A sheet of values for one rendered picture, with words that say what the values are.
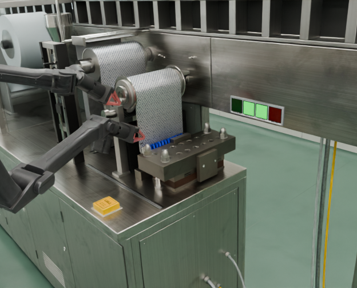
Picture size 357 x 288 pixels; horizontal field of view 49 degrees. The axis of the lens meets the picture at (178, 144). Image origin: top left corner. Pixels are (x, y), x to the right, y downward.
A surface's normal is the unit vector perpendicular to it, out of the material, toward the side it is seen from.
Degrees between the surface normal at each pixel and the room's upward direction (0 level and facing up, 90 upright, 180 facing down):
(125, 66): 92
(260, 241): 0
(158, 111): 90
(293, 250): 0
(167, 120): 90
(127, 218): 0
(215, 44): 90
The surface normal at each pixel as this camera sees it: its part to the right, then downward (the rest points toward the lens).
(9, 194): 0.89, 0.18
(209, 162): 0.66, 0.26
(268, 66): -0.75, 0.29
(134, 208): -0.05, -0.92
